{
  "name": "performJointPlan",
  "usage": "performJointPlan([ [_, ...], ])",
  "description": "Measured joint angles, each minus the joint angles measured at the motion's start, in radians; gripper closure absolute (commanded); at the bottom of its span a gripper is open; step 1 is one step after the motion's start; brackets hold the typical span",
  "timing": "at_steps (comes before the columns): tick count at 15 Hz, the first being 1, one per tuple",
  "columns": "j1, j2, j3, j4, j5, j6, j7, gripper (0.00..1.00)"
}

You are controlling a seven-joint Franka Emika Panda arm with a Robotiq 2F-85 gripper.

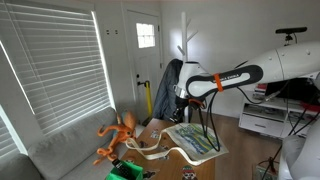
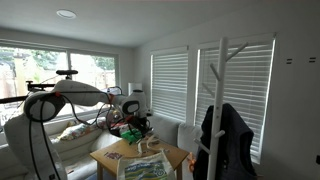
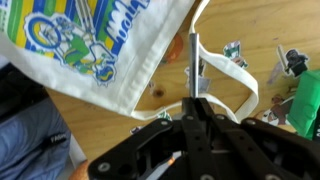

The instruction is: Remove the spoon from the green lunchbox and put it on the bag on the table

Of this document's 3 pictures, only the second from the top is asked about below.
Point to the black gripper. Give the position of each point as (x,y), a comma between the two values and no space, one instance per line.
(140,122)

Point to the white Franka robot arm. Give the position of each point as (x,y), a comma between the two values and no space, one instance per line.
(80,93)

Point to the green lunchbox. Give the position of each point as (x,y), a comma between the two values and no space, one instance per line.
(128,136)

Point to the printed white tote bag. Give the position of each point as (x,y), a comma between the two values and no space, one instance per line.
(143,168)

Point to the patterned red green pillow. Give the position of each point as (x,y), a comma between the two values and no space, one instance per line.
(124,127)

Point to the wooden coffee table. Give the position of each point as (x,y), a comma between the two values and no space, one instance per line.
(175,155)

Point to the white floor lamp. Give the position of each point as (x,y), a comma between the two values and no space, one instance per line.
(133,86)

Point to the narrow white window blind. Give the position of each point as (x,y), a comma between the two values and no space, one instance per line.
(170,83)

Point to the orange object behind table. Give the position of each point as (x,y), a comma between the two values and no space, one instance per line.
(191,163)

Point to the light grey sectional sofa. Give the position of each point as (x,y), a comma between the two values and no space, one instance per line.
(80,144)

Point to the floral yellow pillow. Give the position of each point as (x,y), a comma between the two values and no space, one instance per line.
(76,131)

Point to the dark blue jacket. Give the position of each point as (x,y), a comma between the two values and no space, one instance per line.
(237,146)

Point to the white coat rack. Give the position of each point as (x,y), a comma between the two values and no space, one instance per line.
(221,66)

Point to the wide white window blind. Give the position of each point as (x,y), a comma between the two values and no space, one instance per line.
(248,83)

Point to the large picture window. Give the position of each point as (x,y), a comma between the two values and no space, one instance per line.
(36,63)

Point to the round ceiling light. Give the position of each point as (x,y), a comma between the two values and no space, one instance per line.
(66,14)

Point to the dark wall outlet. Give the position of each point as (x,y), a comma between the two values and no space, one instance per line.
(318,160)

